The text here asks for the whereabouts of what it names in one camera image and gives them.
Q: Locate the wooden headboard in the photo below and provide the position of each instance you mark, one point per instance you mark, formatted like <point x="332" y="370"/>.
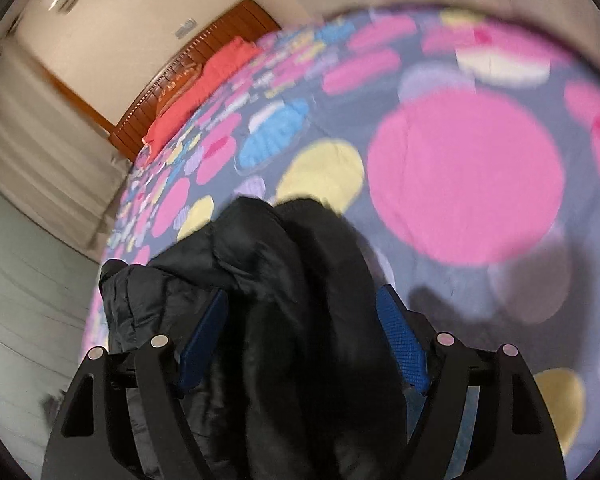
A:
<point x="145" y="120"/>

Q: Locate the red pillow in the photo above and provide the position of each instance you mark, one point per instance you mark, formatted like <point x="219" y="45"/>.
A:
<point x="200" y="90"/>

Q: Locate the wooden door frame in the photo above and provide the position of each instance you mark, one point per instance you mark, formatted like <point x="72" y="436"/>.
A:
<point x="77" y="102"/>

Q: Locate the polka dot bed sheet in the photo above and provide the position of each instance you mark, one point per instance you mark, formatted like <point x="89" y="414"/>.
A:
<point x="455" y="170"/>

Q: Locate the black jacket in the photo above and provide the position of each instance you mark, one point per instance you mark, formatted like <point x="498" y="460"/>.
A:
<point x="280" y="335"/>

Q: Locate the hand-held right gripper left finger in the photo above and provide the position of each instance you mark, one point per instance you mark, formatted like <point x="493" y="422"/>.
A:
<point x="205" y="340"/>

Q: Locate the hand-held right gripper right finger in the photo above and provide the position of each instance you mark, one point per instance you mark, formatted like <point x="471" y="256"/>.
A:
<point x="400" y="345"/>

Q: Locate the grey wall switch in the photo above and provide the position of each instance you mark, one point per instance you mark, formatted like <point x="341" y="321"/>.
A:
<point x="185" y="27"/>

